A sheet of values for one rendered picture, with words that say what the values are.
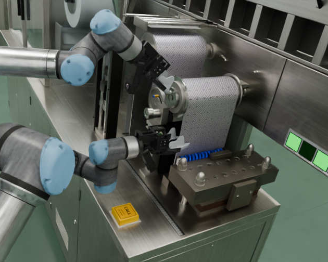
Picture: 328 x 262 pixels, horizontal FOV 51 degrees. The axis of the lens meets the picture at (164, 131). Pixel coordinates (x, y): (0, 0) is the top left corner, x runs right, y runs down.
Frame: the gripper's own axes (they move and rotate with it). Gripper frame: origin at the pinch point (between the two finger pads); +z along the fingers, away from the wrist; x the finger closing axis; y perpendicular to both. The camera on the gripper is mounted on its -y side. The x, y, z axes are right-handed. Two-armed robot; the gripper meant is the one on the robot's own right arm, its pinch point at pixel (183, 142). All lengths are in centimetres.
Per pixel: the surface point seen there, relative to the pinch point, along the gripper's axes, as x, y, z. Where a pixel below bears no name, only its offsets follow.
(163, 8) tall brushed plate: 76, 33, 30
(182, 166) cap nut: -8.1, -4.2, -4.7
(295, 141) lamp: -24.4, 10.3, 29.2
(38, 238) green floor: 75, -109, -37
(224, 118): -0.1, 8.0, 17.6
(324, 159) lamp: -36.4, 10.3, 29.2
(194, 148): -0.1, -3.7, 6.2
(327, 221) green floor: 11, -109, 169
